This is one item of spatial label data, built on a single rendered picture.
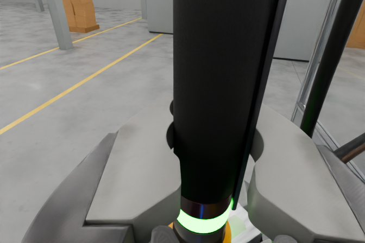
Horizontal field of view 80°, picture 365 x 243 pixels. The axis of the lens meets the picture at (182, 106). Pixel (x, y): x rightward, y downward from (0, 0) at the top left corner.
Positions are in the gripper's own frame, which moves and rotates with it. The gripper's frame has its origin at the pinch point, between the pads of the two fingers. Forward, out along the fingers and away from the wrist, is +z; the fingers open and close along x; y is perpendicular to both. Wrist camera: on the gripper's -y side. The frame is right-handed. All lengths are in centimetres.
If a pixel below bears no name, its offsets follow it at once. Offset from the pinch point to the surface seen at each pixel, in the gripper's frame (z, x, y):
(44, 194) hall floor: 109, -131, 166
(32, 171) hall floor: 134, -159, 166
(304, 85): 123, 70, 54
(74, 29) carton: 727, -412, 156
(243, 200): 31, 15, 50
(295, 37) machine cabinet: 514, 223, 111
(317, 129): 94, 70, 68
